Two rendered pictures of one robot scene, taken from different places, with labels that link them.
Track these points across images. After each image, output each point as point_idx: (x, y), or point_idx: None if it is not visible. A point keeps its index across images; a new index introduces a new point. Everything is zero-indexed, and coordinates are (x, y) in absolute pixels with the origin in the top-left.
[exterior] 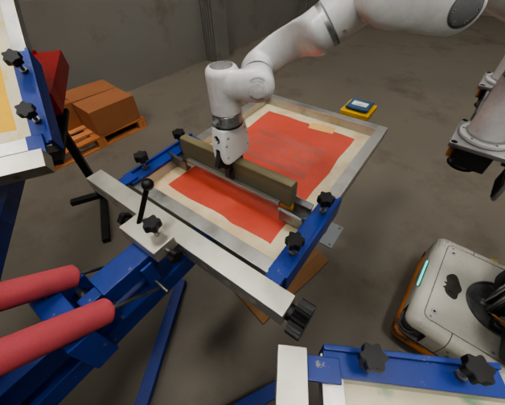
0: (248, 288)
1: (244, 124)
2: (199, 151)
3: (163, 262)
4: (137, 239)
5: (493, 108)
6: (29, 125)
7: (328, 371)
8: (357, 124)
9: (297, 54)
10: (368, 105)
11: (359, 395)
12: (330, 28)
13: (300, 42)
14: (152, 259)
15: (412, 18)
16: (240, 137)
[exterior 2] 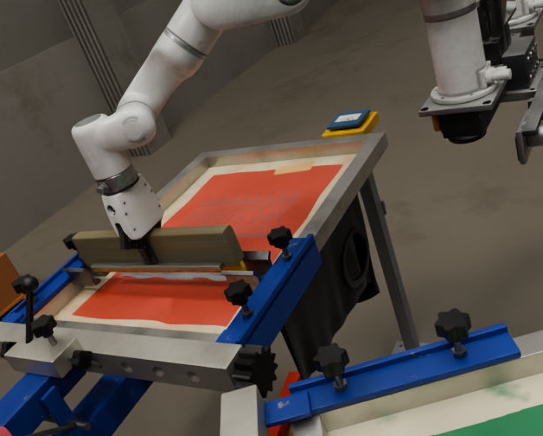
0: (182, 359)
1: (143, 182)
2: (102, 245)
3: (79, 409)
4: (29, 356)
5: (437, 56)
6: None
7: (293, 407)
8: (341, 144)
9: (175, 80)
10: (360, 115)
11: (353, 435)
12: (184, 45)
13: (168, 67)
14: (55, 383)
15: (245, 12)
16: (142, 198)
